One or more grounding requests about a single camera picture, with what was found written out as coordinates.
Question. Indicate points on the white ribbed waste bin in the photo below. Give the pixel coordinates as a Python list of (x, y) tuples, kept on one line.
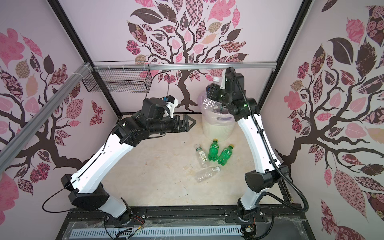
[(217, 131)]

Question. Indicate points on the clear bottle white cap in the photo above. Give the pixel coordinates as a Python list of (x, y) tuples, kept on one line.
[(206, 174)]

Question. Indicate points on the green soda bottle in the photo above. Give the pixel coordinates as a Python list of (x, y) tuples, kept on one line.
[(213, 151), (225, 155)]

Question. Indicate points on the silver aluminium rail back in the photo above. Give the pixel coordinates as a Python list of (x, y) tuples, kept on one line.
[(198, 66)]

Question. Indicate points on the white slotted cable duct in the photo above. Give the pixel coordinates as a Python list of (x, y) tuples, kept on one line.
[(155, 232)]

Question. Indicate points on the pink plastic bin liner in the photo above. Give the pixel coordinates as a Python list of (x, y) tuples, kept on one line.
[(214, 117)]

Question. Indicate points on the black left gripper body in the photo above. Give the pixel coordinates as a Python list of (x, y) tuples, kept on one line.
[(166, 124)]

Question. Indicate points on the green soda bottle right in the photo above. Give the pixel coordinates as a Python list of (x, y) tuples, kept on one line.
[(225, 155)]

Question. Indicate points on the clear bottle green label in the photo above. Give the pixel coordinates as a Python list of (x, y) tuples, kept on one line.
[(201, 155)]

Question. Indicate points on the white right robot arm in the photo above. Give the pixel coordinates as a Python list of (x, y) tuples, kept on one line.
[(267, 172)]

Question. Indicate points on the black wire mesh basket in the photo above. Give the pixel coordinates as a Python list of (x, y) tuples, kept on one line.
[(119, 77)]

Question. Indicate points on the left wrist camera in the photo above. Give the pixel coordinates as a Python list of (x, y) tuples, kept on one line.
[(171, 104)]

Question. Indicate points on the silver aluminium rail left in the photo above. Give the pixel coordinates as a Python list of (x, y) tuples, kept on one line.
[(11, 150)]

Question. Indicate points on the green soda bottle left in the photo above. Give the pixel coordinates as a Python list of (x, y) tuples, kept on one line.
[(213, 151)]

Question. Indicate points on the Pocari Sweat bottle blue label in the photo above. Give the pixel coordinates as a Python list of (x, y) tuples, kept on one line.
[(212, 105)]

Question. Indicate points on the silver aluminium rail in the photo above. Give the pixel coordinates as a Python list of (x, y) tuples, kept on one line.
[(11, 150), (198, 66)]

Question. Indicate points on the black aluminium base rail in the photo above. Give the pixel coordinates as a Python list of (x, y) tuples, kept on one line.
[(228, 213)]

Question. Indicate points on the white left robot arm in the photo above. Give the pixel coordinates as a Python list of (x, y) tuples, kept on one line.
[(86, 189)]

